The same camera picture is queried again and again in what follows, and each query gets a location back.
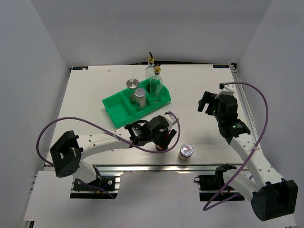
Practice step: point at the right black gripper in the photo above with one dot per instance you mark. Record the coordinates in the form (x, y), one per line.
(209, 98)

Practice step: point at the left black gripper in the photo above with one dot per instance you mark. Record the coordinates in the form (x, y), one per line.
(163, 142)

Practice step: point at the red lid dark sauce jar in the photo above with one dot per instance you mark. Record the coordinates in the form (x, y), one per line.
(161, 148)

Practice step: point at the small red label spice jar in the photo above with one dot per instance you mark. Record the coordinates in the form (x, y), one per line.
(186, 151)

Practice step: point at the blue label silver lid shaker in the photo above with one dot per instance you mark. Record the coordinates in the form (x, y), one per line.
(140, 97)

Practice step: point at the glass bottle gold black pourer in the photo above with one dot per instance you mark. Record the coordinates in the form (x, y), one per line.
(156, 84)

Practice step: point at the jar with silver lid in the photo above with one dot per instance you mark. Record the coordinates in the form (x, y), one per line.
(132, 85)

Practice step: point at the glass bottle with dark bottom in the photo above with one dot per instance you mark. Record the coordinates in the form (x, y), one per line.
(149, 71)

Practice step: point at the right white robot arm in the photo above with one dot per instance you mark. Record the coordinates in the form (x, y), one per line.
(270, 195)

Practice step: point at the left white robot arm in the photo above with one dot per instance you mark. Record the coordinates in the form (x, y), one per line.
(70, 150)

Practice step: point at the right blue table label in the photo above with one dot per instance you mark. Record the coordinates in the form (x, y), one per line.
(220, 66)

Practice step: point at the blue table label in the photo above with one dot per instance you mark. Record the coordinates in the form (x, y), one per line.
(79, 68)
(220, 66)

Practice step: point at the green three-compartment bin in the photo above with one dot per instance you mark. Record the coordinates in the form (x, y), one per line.
(123, 110)

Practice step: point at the left blue table label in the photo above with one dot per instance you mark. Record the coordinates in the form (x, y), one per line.
(79, 68)

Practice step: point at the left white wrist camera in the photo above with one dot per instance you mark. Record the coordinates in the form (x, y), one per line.
(171, 118)

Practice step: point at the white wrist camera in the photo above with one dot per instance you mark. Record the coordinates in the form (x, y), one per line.
(226, 89)
(171, 118)

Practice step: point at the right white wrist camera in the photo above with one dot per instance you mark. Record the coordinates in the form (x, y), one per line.
(226, 89)

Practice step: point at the right aluminium table rail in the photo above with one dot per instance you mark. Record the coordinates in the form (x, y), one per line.
(240, 88)

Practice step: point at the aluminium table rail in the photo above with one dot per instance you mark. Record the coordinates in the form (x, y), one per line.
(240, 88)
(156, 168)

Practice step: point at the front aluminium table rail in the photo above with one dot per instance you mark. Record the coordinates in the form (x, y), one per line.
(156, 168)

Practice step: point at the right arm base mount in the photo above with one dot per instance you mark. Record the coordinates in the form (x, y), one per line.
(210, 180)

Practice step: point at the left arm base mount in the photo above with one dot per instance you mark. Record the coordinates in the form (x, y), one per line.
(106, 187)

